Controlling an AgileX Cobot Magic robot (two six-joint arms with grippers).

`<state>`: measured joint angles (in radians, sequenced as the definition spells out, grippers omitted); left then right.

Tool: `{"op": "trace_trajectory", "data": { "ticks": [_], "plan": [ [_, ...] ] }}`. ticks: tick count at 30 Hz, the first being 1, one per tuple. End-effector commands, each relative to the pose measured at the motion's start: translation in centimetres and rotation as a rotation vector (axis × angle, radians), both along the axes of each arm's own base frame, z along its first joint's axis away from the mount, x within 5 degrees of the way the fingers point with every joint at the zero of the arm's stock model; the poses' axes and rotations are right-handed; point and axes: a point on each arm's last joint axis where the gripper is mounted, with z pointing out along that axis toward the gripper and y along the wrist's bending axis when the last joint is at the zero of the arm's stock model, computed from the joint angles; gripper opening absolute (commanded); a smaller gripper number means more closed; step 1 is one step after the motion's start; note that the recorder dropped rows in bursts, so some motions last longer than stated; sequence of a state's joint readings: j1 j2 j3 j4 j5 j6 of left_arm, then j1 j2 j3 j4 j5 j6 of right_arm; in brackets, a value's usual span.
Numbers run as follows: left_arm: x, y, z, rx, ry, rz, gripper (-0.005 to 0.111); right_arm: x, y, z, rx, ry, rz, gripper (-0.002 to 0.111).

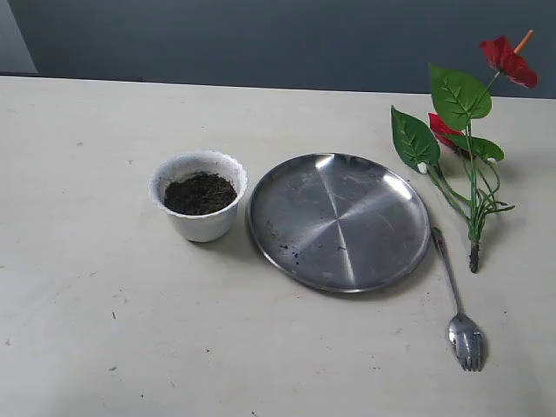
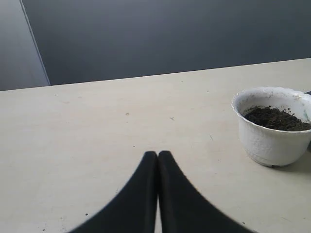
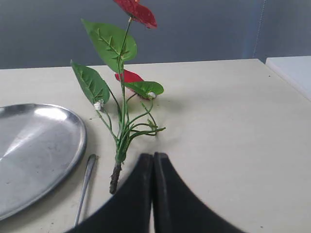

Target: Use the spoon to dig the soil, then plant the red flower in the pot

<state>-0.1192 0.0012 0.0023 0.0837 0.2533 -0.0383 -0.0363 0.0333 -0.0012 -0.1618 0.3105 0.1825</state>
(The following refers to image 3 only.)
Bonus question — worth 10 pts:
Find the round steel plate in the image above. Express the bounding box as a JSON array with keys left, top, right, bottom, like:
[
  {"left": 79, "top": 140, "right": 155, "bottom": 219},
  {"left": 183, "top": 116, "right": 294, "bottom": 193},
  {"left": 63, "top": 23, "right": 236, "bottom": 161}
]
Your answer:
[{"left": 0, "top": 103, "right": 87, "bottom": 219}]

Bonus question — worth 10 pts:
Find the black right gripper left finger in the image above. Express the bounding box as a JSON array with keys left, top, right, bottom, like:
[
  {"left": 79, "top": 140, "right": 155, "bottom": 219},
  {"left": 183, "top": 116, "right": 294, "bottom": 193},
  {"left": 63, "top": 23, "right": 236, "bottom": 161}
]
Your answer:
[{"left": 68, "top": 153, "right": 154, "bottom": 233}]

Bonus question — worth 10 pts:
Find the artificial red anthurium plant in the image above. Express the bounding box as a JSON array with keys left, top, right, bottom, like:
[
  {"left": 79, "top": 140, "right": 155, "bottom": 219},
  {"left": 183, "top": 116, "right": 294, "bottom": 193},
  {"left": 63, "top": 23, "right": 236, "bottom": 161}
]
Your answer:
[{"left": 70, "top": 0, "right": 164, "bottom": 195}]

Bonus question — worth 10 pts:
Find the steel spork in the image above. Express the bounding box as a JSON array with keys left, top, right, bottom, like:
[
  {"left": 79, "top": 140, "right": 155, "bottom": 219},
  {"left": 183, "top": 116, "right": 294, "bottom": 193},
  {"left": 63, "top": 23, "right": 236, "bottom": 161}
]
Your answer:
[{"left": 73, "top": 154, "right": 96, "bottom": 228}]

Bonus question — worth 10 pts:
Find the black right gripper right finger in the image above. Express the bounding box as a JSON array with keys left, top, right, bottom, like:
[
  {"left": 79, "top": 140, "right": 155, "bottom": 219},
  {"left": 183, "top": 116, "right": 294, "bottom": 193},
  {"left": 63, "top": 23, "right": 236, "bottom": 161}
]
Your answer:
[{"left": 153, "top": 152, "right": 243, "bottom": 233}]

